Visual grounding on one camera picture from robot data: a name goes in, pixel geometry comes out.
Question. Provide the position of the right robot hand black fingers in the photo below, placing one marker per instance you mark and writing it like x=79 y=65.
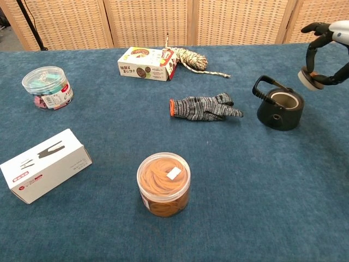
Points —
x=339 y=31

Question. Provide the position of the round white lid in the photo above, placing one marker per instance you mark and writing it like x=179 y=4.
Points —
x=306 y=80

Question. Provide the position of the grey striped knit glove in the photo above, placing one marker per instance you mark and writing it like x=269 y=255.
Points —
x=201 y=107

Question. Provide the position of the blue table cloth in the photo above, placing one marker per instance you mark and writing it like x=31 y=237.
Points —
x=245 y=191

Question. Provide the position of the wooden woven folding screen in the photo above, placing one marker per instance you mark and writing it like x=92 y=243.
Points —
x=152 y=21

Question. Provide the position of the white cookie box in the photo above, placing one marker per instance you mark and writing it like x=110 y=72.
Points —
x=144 y=64

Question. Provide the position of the clear jar of rubber bands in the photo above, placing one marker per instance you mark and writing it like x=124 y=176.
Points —
x=163 y=180

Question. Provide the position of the clear jar of binder clips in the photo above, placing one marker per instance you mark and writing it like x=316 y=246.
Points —
x=47 y=87

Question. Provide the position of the black tripod stand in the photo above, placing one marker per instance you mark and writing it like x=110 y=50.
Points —
x=30 y=24

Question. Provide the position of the white cardboard box black print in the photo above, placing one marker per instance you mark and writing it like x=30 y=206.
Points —
x=43 y=166

